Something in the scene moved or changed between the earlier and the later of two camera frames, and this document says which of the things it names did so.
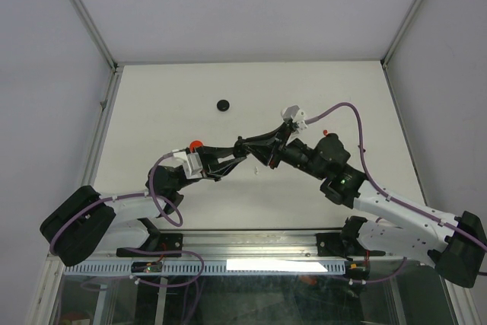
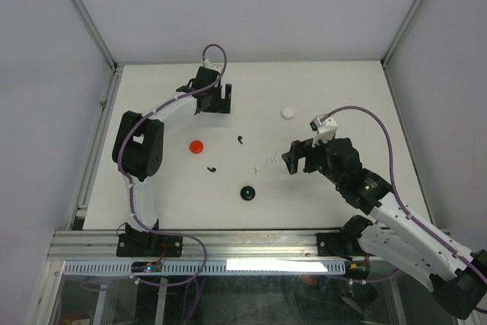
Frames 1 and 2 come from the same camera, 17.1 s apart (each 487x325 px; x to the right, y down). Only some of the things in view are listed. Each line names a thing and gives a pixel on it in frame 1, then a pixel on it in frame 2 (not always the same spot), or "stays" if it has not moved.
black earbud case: [240, 148] -> [247, 192]
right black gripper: [272, 144] -> [298, 149]
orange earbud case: [195, 144] stays
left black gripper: [212, 169] -> [222, 105]
